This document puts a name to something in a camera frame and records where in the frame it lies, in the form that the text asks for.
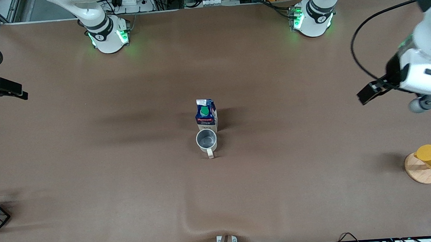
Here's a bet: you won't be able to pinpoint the blue milk carton green cap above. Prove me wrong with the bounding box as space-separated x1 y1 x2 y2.
193 97 219 134

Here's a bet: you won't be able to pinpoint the white ribbed mug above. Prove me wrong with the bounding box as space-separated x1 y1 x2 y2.
195 128 219 160

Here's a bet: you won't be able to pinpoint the white empty power strip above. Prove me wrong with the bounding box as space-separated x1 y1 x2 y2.
199 0 241 8

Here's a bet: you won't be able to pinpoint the black floor cable loop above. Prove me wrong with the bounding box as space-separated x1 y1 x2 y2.
336 231 363 242

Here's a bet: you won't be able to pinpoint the white power strip black plugs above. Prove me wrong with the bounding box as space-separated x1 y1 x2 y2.
110 0 156 15

